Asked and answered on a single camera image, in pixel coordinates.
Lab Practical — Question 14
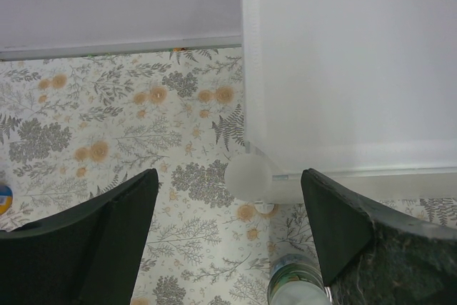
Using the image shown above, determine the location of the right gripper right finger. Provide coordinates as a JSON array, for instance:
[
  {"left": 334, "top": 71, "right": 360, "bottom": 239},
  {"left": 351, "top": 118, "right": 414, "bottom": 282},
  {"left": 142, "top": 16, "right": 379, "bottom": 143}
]
[{"left": 301, "top": 169, "right": 456, "bottom": 304}]

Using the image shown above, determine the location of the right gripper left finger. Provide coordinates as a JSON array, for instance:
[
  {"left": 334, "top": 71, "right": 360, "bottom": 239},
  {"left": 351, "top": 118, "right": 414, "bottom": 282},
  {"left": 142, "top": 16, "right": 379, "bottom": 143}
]
[{"left": 1, "top": 169, "right": 159, "bottom": 304}]

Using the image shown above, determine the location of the tall can with spoon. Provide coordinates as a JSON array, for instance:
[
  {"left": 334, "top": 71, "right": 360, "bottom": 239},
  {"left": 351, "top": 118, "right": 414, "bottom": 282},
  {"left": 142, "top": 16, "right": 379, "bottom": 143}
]
[{"left": 0, "top": 184, "right": 13, "bottom": 215}]

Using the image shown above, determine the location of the white plastic cube cabinet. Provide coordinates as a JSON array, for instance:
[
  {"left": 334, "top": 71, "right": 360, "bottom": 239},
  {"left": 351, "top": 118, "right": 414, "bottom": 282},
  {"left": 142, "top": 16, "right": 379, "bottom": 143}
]
[{"left": 224, "top": 0, "right": 456, "bottom": 204}]

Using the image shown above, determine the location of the blue can with clear lid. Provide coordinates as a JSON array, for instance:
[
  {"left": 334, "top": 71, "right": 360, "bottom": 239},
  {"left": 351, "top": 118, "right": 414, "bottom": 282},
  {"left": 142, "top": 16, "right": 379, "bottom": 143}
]
[{"left": 267, "top": 254, "right": 331, "bottom": 305}]

